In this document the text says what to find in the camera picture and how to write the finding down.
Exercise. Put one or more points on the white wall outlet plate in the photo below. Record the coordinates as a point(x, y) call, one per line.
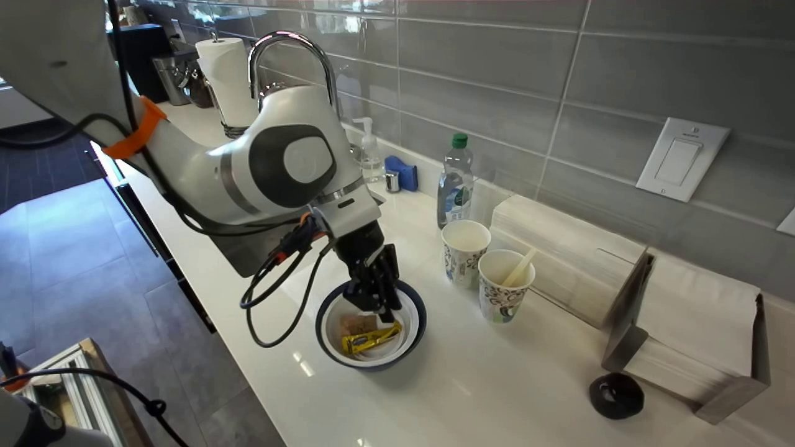
point(682, 157)

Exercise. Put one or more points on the yellow packet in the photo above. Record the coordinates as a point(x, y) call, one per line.
point(364, 342)

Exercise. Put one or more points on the black round lid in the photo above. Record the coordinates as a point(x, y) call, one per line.
point(616, 395)

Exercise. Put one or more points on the tall chrome kitchen faucet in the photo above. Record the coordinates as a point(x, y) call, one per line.
point(288, 76)

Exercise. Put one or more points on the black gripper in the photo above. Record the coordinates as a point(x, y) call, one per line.
point(371, 259)

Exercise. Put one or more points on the blue sponge holder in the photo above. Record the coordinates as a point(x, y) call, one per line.
point(406, 172)

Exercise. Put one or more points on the blue bowl white interior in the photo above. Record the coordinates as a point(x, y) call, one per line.
point(371, 326)

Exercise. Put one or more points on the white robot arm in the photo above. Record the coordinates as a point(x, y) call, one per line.
point(293, 157)

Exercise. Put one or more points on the clear soap dispenser bottle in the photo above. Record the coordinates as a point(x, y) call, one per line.
point(371, 157)

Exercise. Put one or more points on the patterned paper cup with stick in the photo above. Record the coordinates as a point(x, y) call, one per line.
point(498, 301)

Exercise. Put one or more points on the clear plastic water bottle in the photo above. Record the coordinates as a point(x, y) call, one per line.
point(456, 183)

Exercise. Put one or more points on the wooden stir stick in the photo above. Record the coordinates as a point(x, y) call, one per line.
point(518, 271)

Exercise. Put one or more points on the patterned paper cup left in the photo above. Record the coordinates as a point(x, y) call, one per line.
point(462, 243)

